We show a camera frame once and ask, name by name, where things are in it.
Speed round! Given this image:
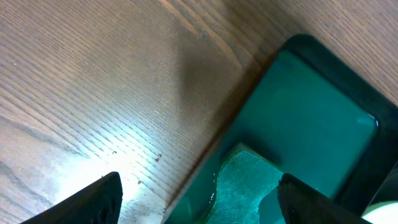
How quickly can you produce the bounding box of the black rectangular tray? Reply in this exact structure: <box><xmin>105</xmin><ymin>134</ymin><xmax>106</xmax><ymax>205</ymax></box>
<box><xmin>163</xmin><ymin>34</ymin><xmax>397</xmax><ymax>223</ymax></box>

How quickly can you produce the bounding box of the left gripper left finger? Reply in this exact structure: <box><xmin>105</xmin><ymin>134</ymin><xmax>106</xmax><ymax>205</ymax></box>
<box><xmin>22</xmin><ymin>172</ymin><xmax>123</xmax><ymax>224</ymax></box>

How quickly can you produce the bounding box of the black round tray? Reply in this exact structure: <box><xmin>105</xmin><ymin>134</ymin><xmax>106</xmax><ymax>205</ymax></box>
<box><xmin>363</xmin><ymin>163</ymin><xmax>397</xmax><ymax>215</ymax></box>

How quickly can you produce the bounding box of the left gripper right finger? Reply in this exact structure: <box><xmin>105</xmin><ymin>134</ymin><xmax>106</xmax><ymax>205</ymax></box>
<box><xmin>277</xmin><ymin>173</ymin><xmax>370</xmax><ymax>224</ymax></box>

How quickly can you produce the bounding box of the green scrubbing sponge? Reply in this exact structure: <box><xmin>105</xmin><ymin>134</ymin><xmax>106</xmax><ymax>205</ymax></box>
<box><xmin>205</xmin><ymin>145</ymin><xmax>282</xmax><ymax>224</ymax></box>

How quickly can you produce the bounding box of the green plate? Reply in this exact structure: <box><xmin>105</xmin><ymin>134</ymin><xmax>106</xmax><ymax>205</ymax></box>
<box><xmin>361</xmin><ymin>201</ymin><xmax>398</xmax><ymax>224</ymax></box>

